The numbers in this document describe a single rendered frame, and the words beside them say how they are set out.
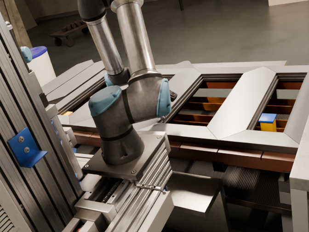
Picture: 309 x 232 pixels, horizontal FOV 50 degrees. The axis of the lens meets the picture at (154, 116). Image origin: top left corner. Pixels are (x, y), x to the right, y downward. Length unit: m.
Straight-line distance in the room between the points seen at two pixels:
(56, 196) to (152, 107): 0.42
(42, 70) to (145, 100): 3.85
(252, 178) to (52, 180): 0.96
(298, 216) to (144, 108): 0.53
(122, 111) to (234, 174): 0.85
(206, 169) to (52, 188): 0.91
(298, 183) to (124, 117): 0.52
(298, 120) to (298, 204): 0.58
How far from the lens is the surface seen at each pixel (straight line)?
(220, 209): 1.58
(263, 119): 1.46
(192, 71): 2.15
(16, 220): 0.99
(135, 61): 1.08
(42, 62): 4.81
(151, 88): 1.03
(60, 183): 1.13
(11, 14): 6.11
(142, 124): 1.68
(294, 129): 1.44
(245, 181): 1.67
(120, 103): 1.03
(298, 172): 0.93
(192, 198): 1.44
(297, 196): 0.96
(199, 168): 1.79
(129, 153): 1.10
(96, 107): 1.03
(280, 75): 1.93
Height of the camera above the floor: 1.66
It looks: 28 degrees down
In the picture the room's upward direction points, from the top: 16 degrees counter-clockwise
